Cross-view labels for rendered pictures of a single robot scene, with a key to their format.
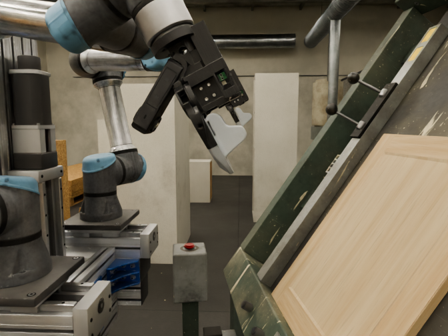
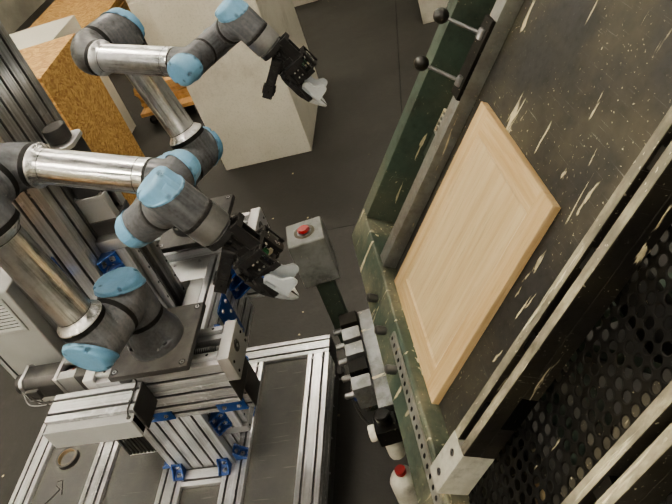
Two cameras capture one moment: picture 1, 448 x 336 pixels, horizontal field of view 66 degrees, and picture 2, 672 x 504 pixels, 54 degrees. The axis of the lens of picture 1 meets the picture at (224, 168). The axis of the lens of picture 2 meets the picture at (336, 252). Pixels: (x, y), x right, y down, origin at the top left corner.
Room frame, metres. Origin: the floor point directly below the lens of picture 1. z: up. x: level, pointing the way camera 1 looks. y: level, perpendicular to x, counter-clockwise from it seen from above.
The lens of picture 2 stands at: (-0.42, -0.35, 2.17)
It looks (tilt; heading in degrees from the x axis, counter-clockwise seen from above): 39 degrees down; 14
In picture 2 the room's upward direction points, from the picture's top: 21 degrees counter-clockwise
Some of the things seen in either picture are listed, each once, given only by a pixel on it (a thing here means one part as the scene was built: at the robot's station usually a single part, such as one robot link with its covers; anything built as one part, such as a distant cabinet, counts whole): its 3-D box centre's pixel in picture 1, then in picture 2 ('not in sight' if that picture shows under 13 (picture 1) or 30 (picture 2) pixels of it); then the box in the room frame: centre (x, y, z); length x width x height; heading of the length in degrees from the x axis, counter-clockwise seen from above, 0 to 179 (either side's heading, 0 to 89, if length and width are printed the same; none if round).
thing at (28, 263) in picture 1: (14, 253); (148, 326); (0.76, 0.48, 1.09); 0.15 x 0.15 x 0.10
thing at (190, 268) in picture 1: (189, 271); (312, 252); (1.21, 0.13, 0.84); 0.12 x 0.12 x 0.18; 8
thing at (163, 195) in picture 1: (156, 170); (228, 6); (3.72, 0.74, 0.88); 0.90 x 0.60 x 1.75; 177
